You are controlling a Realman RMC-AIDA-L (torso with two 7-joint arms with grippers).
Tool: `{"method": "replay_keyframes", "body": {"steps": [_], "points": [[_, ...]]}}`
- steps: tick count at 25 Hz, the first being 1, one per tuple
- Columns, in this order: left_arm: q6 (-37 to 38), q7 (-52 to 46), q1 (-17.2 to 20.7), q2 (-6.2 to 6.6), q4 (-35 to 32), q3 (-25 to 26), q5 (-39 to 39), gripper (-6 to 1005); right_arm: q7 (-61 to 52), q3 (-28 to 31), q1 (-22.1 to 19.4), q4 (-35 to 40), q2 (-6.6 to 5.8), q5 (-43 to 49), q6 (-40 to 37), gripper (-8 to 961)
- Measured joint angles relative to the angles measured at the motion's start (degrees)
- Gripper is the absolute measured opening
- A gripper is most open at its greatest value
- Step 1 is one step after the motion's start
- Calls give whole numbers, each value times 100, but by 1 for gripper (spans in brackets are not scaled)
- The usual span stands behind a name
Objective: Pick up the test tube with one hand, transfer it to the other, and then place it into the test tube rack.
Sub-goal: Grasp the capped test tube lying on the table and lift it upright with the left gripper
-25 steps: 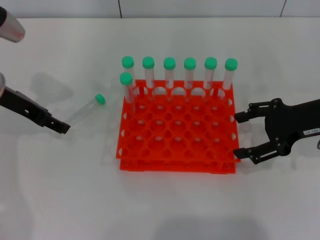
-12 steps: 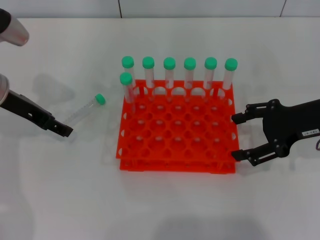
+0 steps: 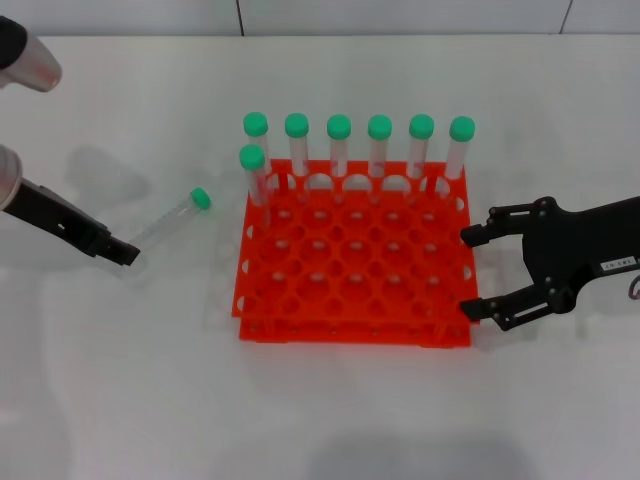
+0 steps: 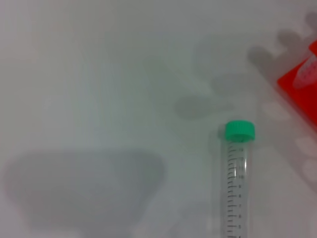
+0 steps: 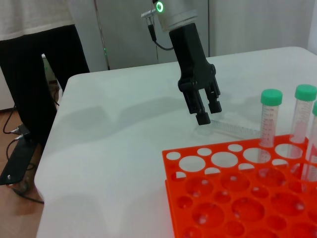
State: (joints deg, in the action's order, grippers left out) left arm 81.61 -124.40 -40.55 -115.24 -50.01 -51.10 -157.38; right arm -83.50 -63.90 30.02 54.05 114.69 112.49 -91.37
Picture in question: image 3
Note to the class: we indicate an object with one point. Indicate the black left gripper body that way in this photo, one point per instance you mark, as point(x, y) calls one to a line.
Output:
point(55, 215)

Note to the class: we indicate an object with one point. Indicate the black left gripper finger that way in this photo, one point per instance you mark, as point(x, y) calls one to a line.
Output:
point(122, 250)

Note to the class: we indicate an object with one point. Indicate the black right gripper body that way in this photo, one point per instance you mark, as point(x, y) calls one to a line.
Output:
point(575, 240)

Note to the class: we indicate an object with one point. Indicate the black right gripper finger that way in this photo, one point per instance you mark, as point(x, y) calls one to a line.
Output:
point(475, 309)
point(475, 236)

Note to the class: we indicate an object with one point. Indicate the green capped clear test tube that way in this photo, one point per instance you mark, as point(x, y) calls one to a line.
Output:
point(251, 156)
point(296, 125)
point(421, 126)
point(339, 126)
point(380, 127)
point(170, 220)
point(462, 128)
point(256, 123)

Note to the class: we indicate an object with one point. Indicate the orange test tube rack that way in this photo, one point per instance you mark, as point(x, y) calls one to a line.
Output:
point(372, 262)

